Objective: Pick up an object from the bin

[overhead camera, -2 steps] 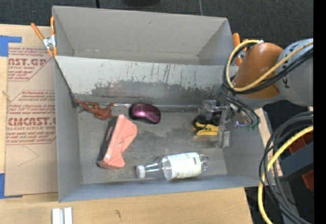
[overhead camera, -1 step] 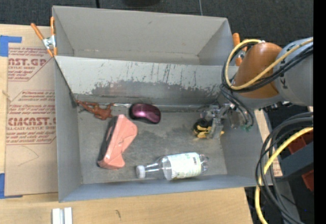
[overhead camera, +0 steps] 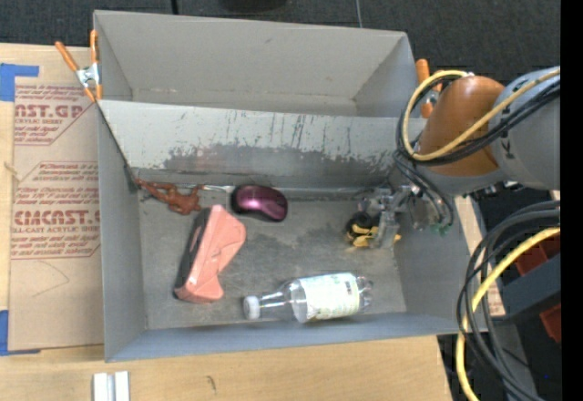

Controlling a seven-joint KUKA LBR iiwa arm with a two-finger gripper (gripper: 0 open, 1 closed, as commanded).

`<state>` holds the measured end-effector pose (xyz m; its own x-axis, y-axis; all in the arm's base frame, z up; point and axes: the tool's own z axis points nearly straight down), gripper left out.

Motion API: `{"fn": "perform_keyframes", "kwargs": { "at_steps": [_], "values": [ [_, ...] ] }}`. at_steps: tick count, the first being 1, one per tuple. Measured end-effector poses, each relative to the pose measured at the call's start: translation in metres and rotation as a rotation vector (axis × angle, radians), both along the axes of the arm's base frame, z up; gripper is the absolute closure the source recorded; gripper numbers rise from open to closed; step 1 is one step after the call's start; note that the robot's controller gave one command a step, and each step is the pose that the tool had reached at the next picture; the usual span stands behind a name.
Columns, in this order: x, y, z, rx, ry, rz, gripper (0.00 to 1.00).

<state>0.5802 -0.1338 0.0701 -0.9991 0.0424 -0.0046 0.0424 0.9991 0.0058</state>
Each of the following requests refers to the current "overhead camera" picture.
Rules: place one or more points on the salmon pink box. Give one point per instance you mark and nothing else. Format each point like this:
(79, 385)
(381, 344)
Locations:
(211, 253)

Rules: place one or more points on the clear plastic bottle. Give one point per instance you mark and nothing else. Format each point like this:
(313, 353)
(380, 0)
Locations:
(323, 298)

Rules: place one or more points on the grey metal bin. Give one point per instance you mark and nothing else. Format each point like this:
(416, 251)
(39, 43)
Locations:
(300, 253)

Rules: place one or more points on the purple computer mouse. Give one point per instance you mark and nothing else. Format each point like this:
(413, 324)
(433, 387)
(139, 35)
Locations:
(259, 203)

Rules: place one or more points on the brown cardboard board red print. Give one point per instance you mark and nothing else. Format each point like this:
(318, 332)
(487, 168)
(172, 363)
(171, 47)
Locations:
(54, 253)

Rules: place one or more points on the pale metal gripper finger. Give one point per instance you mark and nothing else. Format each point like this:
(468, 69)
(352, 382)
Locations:
(388, 228)
(375, 203)

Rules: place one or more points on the brown toy monkey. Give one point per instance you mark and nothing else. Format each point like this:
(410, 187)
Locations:
(180, 201)

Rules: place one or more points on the yellow and black toy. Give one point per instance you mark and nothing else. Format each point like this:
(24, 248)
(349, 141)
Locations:
(361, 230)

